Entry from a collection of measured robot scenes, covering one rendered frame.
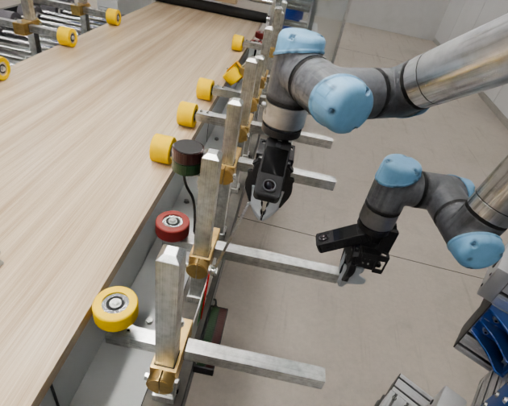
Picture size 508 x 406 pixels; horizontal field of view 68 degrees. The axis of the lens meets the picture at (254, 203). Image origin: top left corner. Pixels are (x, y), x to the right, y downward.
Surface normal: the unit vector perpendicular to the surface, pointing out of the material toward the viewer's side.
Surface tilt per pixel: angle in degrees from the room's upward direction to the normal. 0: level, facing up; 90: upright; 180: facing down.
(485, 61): 106
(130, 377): 0
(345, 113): 90
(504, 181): 81
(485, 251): 90
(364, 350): 0
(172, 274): 90
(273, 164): 30
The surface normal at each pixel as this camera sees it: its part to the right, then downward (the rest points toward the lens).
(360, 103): 0.41, 0.61
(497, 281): -0.65, 0.37
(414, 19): -0.19, 0.57
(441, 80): -0.78, 0.50
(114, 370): 0.16, -0.78
